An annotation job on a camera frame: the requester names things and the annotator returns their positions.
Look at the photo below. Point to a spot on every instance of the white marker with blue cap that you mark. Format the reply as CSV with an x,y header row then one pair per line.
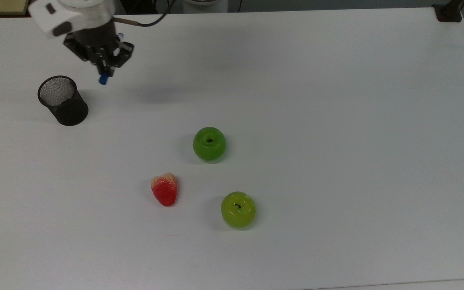
x,y
103,79

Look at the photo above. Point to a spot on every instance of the red toy strawberry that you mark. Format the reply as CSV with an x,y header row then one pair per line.
x,y
165,191

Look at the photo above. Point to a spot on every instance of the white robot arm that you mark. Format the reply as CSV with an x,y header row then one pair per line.
x,y
75,14

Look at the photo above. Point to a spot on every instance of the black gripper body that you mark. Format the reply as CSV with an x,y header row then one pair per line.
x,y
95,46

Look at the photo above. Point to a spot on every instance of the black table clamp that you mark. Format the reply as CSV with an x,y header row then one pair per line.
x,y
448,11

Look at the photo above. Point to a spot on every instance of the dark green toy apple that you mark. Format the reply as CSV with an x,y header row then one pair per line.
x,y
209,144

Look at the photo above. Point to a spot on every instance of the black mesh pen cup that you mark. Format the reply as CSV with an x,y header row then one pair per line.
x,y
63,103

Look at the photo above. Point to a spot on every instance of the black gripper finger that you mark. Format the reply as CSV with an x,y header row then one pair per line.
x,y
101,68
112,68

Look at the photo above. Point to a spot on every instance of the yellow-green toy apple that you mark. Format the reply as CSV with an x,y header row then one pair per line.
x,y
238,210

